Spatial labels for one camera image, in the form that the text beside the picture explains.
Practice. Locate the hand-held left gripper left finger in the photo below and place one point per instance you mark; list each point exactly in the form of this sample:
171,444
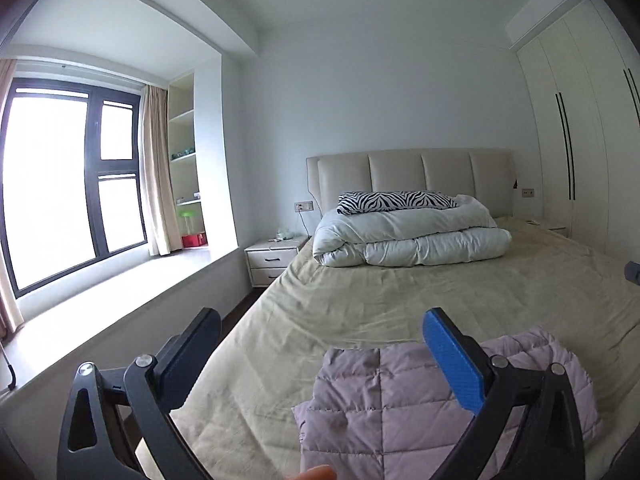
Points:
190,360

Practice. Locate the white nightstand with drawers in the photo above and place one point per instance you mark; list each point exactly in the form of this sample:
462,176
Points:
270,260

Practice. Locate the small white device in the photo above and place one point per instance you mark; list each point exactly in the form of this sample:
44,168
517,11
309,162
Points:
282,235

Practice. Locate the black hooked rod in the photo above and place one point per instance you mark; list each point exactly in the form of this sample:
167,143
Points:
11,375

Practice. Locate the zebra print pillow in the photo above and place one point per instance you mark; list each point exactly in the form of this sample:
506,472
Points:
390,201

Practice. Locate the cream padded headboard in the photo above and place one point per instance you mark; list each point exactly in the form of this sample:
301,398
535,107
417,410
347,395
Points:
395,172

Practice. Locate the beige curtain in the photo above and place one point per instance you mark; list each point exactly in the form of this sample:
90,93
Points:
157,170

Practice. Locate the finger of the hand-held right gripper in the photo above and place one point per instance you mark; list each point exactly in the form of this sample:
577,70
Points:
633,272

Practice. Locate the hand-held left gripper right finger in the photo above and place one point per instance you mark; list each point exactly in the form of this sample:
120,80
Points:
450,360

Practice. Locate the white built-in wall shelf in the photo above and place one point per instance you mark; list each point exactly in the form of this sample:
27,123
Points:
182,135

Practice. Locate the red box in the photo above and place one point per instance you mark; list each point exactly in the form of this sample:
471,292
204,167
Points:
194,241

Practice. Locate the black framed window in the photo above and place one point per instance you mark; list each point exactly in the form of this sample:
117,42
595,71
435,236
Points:
50,185

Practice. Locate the mauve quilted puffer jacket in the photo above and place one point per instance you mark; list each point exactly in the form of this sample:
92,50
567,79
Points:
375,400

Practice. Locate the green items on shelf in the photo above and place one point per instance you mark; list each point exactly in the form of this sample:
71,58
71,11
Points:
182,152

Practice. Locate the person's left hand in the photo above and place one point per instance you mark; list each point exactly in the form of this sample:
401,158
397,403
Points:
317,473

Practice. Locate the bed with beige sheet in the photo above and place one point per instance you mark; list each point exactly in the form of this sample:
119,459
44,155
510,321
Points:
375,300

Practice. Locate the folded white duvet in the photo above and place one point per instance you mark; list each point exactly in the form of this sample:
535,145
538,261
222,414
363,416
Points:
415,245

